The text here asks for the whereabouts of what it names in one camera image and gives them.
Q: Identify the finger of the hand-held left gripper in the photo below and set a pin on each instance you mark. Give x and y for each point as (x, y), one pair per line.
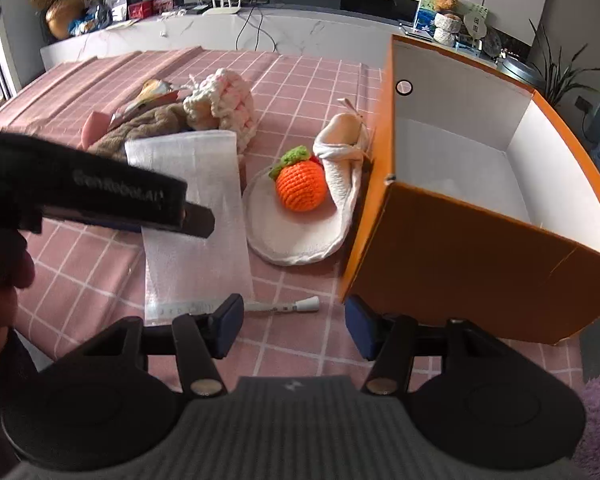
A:
(200, 220)

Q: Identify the orange cardboard box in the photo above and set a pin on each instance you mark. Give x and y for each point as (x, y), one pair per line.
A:
(455, 245)

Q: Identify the blue picture card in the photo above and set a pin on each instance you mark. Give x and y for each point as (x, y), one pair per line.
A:
(425, 10)

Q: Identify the red crochet strawberry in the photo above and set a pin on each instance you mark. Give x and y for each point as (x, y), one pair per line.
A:
(316, 160)

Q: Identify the white marble cabinet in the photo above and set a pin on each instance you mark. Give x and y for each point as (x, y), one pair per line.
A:
(330, 35)

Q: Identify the round white sign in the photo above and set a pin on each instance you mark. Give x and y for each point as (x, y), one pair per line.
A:
(475, 25)

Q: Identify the white crochet pot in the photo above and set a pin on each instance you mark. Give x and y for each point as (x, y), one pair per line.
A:
(447, 21)
(445, 36)

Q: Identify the clear zip bag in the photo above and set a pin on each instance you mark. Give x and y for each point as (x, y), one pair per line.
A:
(195, 270)

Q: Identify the blue snack bag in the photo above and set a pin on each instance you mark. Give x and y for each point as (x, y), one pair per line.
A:
(82, 25)

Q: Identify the brown plush toy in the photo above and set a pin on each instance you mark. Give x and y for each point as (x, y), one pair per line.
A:
(145, 127)

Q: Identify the pink checked tablecloth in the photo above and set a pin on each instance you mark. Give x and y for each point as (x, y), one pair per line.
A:
(305, 80)

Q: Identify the grey round tin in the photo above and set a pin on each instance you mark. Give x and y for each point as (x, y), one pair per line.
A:
(515, 72)

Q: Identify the tall leafy houseplant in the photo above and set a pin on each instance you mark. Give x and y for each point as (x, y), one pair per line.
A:
(560, 77)

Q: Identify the pink makeup sponge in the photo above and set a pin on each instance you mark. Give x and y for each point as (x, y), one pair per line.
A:
(94, 127)

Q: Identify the white plush slipper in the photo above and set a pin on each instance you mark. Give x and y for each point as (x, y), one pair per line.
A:
(300, 240)

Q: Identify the pink and white crochet toy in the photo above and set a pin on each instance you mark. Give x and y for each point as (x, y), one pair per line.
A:
(225, 105)

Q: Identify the red gift box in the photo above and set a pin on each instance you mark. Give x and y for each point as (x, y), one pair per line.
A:
(140, 10)
(162, 6)

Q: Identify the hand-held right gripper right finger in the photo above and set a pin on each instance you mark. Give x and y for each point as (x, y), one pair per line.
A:
(361, 327)

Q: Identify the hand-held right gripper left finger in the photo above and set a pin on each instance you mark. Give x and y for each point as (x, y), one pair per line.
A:
(228, 322)

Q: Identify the golden vase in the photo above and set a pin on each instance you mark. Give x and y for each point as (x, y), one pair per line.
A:
(62, 20)

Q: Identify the person's left hand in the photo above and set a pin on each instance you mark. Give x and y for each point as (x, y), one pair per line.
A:
(0, 320)

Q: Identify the brown teddy bear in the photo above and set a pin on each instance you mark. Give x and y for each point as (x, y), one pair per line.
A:
(446, 2)

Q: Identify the orange crochet fruit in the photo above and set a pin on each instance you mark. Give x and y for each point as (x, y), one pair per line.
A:
(300, 185)

